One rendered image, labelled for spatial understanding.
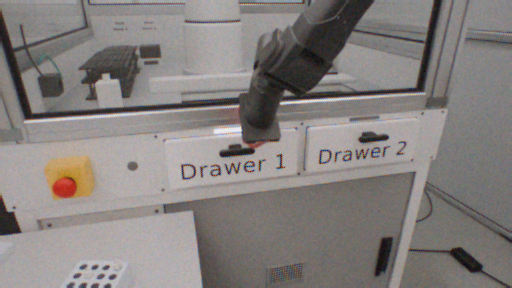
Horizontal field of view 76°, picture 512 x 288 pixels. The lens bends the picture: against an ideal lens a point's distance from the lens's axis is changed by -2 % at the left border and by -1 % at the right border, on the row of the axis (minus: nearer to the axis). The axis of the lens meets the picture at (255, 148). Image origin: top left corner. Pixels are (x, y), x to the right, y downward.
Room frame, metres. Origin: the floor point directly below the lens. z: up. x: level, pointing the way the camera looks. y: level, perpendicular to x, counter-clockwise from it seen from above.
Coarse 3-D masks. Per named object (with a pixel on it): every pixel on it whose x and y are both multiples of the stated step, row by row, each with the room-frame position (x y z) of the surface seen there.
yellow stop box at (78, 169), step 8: (56, 160) 0.56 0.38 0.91; (64, 160) 0.56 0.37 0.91; (72, 160) 0.56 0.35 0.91; (80, 160) 0.56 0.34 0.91; (88, 160) 0.58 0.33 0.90; (48, 168) 0.53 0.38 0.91; (56, 168) 0.54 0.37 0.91; (64, 168) 0.54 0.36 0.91; (72, 168) 0.54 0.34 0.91; (80, 168) 0.54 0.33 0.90; (88, 168) 0.57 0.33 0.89; (48, 176) 0.53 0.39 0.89; (56, 176) 0.53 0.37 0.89; (64, 176) 0.54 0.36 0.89; (72, 176) 0.54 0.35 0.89; (80, 176) 0.54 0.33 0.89; (88, 176) 0.56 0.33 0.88; (48, 184) 0.53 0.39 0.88; (80, 184) 0.54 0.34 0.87; (88, 184) 0.55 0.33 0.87; (80, 192) 0.54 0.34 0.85; (88, 192) 0.55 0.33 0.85
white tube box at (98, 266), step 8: (80, 264) 0.41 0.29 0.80; (88, 264) 0.41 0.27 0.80; (96, 264) 0.41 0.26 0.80; (104, 264) 0.41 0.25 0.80; (112, 264) 0.41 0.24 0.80; (128, 264) 0.41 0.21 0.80; (72, 272) 0.39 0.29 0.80; (80, 272) 0.39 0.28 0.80; (96, 272) 0.39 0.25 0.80; (104, 272) 0.39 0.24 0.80; (112, 272) 0.39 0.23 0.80; (120, 272) 0.39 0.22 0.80; (128, 272) 0.40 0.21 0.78; (72, 280) 0.37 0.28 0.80; (80, 280) 0.37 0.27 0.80; (88, 280) 0.37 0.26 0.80; (96, 280) 0.37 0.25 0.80; (104, 280) 0.37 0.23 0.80; (112, 280) 0.37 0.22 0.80; (120, 280) 0.38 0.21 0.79; (128, 280) 0.40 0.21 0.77
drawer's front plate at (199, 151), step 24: (168, 144) 0.61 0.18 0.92; (192, 144) 0.62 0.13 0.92; (216, 144) 0.63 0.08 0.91; (240, 144) 0.65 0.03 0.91; (264, 144) 0.66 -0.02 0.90; (288, 144) 0.67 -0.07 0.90; (168, 168) 0.61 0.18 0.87; (192, 168) 0.62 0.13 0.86; (216, 168) 0.63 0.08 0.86; (240, 168) 0.65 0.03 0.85; (264, 168) 0.66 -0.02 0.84; (288, 168) 0.67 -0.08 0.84
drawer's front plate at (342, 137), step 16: (320, 128) 0.69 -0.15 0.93; (336, 128) 0.70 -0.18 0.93; (352, 128) 0.71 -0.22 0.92; (368, 128) 0.72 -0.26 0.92; (384, 128) 0.73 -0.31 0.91; (400, 128) 0.74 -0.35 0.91; (416, 128) 0.75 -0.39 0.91; (320, 144) 0.69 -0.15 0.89; (336, 144) 0.70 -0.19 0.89; (352, 144) 0.71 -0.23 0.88; (368, 144) 0.72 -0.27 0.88; (384, 144) 0.73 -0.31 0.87; (400, 144) 0.74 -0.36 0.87; (304, 160) 0.70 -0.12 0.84; (352, 160) 0.71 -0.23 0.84; (368, 160) 0.72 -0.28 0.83; (384, 160) 0.73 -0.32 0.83; (400, 160) 0.74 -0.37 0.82
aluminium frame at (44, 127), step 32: (448, 0) 0.77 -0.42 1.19; (0, 32) 0.58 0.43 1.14; (448, 32) 0.78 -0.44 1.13; (0, 64) 0.56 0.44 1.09; (448, 64) 0.78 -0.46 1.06; (0, 96) 0.56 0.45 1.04; (320, 96) 0.72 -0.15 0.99; (352, 96) 0.73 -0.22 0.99; (384, 96) 0.74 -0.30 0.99; (416, 96) 0.76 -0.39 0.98; (448, 96) 0.79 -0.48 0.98; (0, 128) 0.56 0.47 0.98; (32, 128) 0.57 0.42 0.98; (64, 128) 0.58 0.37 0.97; (96, 128) 0.60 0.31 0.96; (128, 128) 0.61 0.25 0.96; (160, 128) 0.62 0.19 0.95; (192, 128) 0.64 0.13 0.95
